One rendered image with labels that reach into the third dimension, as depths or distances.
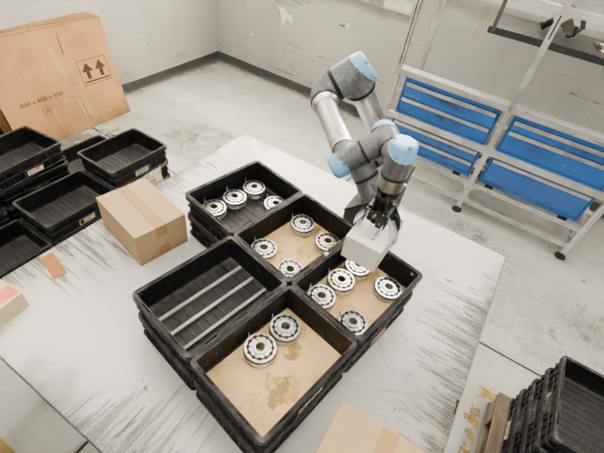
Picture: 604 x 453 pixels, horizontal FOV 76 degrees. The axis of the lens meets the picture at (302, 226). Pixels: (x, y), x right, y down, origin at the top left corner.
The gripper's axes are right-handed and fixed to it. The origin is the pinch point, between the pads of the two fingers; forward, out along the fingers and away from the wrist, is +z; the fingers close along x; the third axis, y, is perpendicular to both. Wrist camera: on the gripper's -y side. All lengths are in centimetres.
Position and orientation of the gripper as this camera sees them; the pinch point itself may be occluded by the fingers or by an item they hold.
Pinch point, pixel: (374, 232)
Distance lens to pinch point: 127.4
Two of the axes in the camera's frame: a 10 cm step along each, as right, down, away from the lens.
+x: 8.4, 4.5, -3.1
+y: -5.3, 5.4, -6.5
